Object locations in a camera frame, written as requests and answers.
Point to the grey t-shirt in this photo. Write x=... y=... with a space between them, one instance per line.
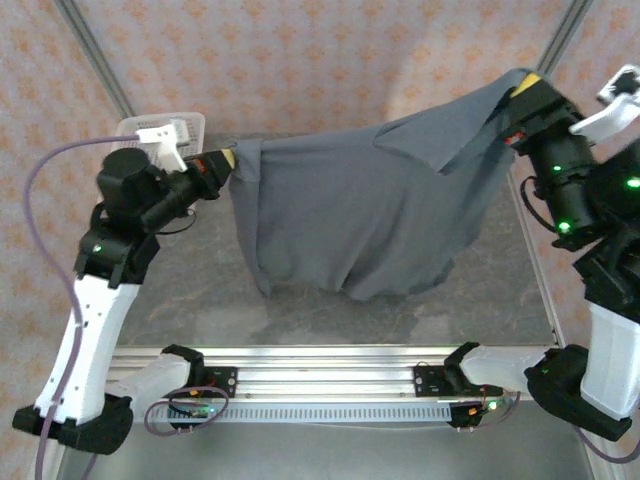
x=360 y=210

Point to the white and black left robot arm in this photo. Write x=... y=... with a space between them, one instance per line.
x=90 y=340

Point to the white plastic mesh basket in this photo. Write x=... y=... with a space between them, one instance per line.
x=196 y=122

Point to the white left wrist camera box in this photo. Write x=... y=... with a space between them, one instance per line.
x=162 y=142

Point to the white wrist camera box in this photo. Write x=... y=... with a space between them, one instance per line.
x=162 y=142
x=615 y=115

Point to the aluminium frame post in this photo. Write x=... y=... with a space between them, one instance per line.
x=563 y=35
x=95 y=55

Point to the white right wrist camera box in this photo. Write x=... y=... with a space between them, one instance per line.
x=615 y=115

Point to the aluminium table side rail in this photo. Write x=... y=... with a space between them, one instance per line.
x=547 y=300

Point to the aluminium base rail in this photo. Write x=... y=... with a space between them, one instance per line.
x=325 y=380

